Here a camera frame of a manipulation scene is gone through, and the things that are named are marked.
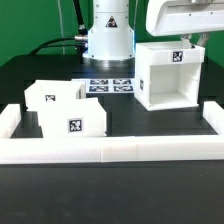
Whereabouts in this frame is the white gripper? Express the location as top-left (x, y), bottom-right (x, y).
top-left (146, 0), bottom-right (224, 46)

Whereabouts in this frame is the white drawer cabinet box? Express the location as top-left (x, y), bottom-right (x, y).
top-left (134, 41), bottom-right (205, 111)

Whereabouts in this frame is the white front drawer tray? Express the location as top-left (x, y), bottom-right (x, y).
top-left (37, 98), bottom-right (107, 138)

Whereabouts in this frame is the white drawer tray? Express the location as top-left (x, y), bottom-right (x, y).
top-left (24, 80), bottom-right (86, 111)
top-left (37, 98), bottom-right (107, 138)

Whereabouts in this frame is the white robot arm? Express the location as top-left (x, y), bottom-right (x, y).
top-left (83, 0), bottom-right (224, 67)

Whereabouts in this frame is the white rear drawer tray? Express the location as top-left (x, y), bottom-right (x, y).
top-left (24, 80), bottom-right (86, 111)

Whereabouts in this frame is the white marker tag sheet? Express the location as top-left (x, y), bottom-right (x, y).
top-left (71, 77), bottom-right (136, 94)

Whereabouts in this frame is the white U-shaped fence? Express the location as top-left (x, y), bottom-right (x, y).
top-left (0, 102), bottom-right (224, 164)

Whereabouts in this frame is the black cable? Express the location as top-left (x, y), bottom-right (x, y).
top-left (29, 0), bottom-right (90, 56)

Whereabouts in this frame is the thin grey cable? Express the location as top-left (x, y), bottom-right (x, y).
top-left (57, 0), bottom-right (66, 56)

